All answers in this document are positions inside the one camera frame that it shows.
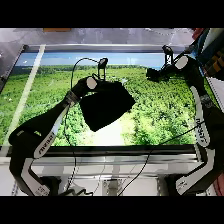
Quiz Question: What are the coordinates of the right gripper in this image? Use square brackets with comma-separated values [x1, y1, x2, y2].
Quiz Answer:
[145, 65, 171, 83]

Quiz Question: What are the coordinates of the black garment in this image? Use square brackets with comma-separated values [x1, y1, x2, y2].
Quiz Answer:
[79, 80, 137, 133]

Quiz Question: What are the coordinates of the heap of clothes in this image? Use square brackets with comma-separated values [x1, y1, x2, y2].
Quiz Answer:
[216, 171, 224, 197]
[191, 27, 224, 80]

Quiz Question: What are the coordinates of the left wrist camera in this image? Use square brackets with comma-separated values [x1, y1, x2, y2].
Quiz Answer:
[96, 57, 110, 81]

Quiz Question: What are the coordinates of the black cable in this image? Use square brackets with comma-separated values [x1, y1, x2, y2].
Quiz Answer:
[70, 57, 101, 93]
[61, 105, 95, 197]
[117, 128, 201, 197]

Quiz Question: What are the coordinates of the silver frame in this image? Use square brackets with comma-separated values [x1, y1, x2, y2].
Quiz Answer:
[0, 145, 218, 197]

